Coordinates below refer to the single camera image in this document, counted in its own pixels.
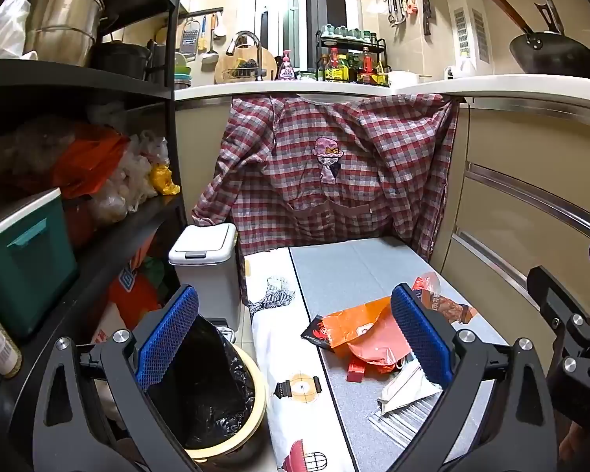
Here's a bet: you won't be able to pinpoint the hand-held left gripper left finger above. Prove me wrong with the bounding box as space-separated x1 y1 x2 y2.
32 284 200 472

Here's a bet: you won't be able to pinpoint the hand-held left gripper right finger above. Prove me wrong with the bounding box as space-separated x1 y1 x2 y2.
390 282 559 472

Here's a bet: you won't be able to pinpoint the red brown snack packet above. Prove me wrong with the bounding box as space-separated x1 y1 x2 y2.
412 272 479 326

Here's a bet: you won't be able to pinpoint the silver foil wrapper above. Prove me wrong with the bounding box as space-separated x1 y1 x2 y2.
376 356 446 419

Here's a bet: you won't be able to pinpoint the orange plastic wrapper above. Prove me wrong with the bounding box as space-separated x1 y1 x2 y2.
321 299 411 374

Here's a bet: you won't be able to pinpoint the black bin liner bag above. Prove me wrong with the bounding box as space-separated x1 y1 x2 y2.
145 313 256 450

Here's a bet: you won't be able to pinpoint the ribbed clear plastic tray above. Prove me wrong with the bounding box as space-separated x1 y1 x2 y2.
368 400 426 442

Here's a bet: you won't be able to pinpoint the red black crab wrapper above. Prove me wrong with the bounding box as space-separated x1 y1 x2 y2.
300 312 336 352

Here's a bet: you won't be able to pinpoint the beige round trash bin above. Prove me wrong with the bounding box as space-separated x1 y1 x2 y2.
96 337 269 465

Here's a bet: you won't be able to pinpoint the orange sack blue print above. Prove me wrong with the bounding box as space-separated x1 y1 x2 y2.
111 268 163 335

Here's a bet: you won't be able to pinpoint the green bag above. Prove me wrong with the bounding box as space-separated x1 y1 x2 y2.
142 256 170 301

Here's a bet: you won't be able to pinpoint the white pedal bin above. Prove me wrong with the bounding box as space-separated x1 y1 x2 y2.
168 223 242 342

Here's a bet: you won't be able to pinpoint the white rice sack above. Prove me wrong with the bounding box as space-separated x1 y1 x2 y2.
91 300 129 345

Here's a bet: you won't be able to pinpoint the orange cardboard box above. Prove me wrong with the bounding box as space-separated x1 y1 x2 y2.
128 241 151 271

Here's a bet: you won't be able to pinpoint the grey felt mat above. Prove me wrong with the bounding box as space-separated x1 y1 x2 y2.
289 236 509 472

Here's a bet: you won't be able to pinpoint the beige drawer cabinet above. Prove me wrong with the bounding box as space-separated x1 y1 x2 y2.
430 96 590 355

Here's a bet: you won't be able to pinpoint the white paper with crab sticker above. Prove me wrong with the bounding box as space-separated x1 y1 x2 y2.
243 247 360 472

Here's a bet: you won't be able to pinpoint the green plastic storage box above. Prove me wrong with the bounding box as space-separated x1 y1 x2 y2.
0 188 79 340

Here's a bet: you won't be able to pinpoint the yellow plastic bag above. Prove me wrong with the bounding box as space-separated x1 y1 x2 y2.
149 161 182 196

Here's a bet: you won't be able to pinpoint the clear plastic food bags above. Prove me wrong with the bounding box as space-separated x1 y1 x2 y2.
86 130 170 224

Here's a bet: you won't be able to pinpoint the red plaid shirt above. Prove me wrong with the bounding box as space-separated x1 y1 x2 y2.
192 92 460 306

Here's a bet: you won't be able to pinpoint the beige sink cabinet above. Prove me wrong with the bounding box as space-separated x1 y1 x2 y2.
173 96 234 229

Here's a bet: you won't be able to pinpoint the orange plastic bag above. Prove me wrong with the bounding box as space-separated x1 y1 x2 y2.
49 128 131 200

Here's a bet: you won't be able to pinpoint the white kitchen countertop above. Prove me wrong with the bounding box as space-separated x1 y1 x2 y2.
173 74 590 119

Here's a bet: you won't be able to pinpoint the steel wok spatula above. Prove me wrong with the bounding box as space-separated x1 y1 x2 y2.
533 0 566 36

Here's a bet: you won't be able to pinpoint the white vent panel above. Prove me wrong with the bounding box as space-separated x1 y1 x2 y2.
451 6 491 63

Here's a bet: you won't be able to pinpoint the green colander bowls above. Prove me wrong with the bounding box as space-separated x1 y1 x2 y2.
173 52 194 90

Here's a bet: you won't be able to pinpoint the black cooking pot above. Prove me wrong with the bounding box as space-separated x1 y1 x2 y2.
96 39 151 80

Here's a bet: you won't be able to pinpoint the row of sauce bottles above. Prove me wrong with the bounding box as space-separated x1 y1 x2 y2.
322 46 390 84

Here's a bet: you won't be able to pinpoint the black shelf rack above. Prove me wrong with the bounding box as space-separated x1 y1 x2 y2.
0 0 188 472

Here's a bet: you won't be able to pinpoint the round wooden cutting board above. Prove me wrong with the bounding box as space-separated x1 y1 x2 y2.
214 42 278 84

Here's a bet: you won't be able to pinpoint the pink soap bottle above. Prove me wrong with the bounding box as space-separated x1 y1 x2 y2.
277 50 298 81

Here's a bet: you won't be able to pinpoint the steel grater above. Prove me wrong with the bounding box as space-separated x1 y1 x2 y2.
182 18 201 57

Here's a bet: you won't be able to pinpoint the black spice rack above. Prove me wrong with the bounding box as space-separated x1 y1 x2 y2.
315 24 390 84

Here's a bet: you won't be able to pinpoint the steel kitchen faucet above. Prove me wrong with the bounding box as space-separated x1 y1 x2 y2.
225 31 267 82

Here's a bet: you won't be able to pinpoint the row of green spice jars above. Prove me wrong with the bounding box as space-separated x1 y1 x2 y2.
321 24 378 44

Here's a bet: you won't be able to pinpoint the row of hanging utensils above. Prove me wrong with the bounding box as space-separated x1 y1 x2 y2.
382 0 422 28

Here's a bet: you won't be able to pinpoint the black wok wooden handle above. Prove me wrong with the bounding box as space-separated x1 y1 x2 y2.
470 0 590 81

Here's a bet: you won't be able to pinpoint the dark window frame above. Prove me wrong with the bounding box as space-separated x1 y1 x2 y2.
253 0 361 74

